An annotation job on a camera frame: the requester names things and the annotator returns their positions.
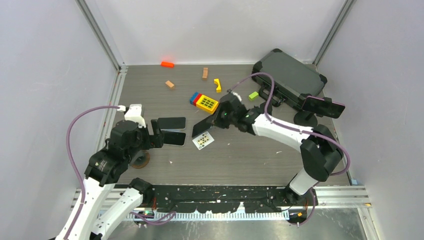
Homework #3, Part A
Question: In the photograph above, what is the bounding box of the silver phone black screen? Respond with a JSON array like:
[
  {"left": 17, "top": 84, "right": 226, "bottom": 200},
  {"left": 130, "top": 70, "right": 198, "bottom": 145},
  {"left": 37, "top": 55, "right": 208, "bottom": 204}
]
[{"left": 157, "top": 117, "right": 187, "bottom": 130}]

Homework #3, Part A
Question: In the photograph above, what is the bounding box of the white-edged phone black screen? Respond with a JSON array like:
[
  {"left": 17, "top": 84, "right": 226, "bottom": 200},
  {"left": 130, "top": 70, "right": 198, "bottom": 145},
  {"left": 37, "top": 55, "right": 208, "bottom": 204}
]
[{"left": 163, "top": 131, "right": 186, "bottom": 147}]

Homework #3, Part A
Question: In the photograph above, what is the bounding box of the teal-edged phone black screen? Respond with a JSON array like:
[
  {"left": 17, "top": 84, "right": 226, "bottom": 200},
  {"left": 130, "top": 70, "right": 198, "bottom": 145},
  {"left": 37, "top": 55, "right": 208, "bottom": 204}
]
[{"left": 191, "top": 115, "right": 215, "bottom": 139}]

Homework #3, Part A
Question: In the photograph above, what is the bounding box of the black round-base pole stand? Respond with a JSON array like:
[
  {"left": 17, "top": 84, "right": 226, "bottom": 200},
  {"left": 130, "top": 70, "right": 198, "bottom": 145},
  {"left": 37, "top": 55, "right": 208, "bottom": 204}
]
[{"left": 293, "top": 108, "right": 324, "bottom": 127}]

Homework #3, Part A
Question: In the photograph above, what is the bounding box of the purple phone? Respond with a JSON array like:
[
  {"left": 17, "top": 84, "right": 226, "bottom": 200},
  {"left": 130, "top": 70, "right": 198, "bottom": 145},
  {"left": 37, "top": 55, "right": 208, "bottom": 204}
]
[{"left": 301, "top": 95, "right": 346, "bottom": 119}]

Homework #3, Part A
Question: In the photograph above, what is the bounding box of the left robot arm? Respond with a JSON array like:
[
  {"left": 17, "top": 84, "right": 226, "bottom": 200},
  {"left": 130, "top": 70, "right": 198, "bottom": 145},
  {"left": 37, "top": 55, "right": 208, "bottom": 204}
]
[{"left": 56, "top": 119, "right": 164, "bottom": 240}]

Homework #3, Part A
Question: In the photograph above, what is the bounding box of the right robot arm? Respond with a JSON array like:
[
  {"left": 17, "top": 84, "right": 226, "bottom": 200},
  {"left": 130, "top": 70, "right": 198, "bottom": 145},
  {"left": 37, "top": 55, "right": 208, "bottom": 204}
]
[{"left": 209, "top": 92, "right": 345, "bottom": 205}]

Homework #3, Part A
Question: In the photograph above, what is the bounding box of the round wooden phone stand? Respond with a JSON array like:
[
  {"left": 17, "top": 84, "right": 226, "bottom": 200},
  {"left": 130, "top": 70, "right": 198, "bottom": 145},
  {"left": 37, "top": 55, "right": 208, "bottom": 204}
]
[{"left": 130, "top": 150, "right": 150, "bottom": 169}]

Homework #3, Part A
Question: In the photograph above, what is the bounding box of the black folding phone stand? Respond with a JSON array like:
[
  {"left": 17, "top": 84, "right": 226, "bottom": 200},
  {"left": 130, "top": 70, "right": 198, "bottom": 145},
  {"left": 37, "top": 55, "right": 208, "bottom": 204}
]
[{"left": 255, "top": 101, "right": 273, "bottom": 116}]

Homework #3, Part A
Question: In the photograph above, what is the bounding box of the yellow red blue block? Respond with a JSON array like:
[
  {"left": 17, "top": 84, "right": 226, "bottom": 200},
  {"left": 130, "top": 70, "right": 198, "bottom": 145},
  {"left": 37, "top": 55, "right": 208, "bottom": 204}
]
[{"left": 189, "top": 92, "right": 219, "bottom": 114}]

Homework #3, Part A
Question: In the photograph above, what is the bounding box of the green block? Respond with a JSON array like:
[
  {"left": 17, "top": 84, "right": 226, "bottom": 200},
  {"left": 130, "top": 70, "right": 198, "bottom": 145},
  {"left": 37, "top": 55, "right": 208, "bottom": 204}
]
[{"left": 248, "top": 91, "right": 259, "bottom": 101}]

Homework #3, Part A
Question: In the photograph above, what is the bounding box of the yellow curved block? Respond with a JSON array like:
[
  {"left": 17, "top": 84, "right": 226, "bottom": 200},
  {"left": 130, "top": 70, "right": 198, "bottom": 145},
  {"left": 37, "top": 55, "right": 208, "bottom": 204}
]
[{"left": 213, "top": 78, "right": 222, "bottom": 93}]

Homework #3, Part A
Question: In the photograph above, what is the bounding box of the nine of spades card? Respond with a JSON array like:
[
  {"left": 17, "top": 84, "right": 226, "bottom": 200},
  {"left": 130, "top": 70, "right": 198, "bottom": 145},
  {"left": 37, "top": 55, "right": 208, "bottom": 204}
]
[{"left": 192, "top": 131, "right": 215, "bottom": 150}]

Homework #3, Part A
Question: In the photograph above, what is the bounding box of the tan wooden block upright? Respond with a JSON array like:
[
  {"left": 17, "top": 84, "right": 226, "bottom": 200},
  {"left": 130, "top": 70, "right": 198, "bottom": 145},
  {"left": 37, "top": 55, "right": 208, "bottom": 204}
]
[{"left": 202, "top": 67, "right": 209, "bottom": 80}]

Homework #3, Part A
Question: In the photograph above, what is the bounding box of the orange red block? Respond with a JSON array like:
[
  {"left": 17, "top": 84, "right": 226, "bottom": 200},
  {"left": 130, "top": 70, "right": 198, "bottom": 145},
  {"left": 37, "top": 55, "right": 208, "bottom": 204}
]
[{"left": 160, "top": 61, "right": 175, "bottom": 68}]

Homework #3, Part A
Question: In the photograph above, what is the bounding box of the black hard case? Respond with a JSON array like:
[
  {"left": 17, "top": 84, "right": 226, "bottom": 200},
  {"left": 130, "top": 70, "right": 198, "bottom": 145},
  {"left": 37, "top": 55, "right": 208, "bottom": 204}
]
[{"left": 251, "top": 48, "right": 328, "bottom": 111}]

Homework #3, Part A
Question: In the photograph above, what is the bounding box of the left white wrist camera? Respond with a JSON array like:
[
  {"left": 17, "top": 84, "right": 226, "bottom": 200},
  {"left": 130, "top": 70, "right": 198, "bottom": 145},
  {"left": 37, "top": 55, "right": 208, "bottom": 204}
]
[{"left": 117, "top": 104, "right": 147, "bottom": 128}]

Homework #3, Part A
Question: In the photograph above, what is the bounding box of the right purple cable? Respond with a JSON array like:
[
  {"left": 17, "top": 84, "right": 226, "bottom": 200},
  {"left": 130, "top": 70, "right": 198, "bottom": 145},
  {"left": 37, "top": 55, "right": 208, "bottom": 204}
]
[{"left": 226, "top": 72, "right": 351, "bottom": 226}]

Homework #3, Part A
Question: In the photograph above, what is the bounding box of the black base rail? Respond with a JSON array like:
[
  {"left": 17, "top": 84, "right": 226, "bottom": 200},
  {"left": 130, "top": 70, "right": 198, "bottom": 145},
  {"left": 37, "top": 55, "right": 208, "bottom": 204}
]
[{"left": 99, "top": 184, "right": 369, "bottom": 223}]

